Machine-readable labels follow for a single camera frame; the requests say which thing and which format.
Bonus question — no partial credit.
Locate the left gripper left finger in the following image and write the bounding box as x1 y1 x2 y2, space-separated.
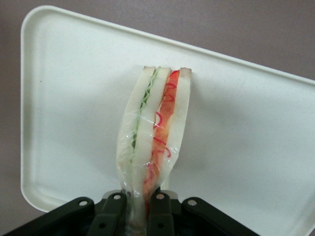
4 192 127 236

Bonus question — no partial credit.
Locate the cream rectangular tray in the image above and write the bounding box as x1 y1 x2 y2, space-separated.
21 5 315 236

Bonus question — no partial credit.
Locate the plastic-wrapped sandwich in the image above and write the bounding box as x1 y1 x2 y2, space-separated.
115 65 192 236

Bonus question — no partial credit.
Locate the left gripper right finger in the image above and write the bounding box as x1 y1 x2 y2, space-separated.
147 192 259 236

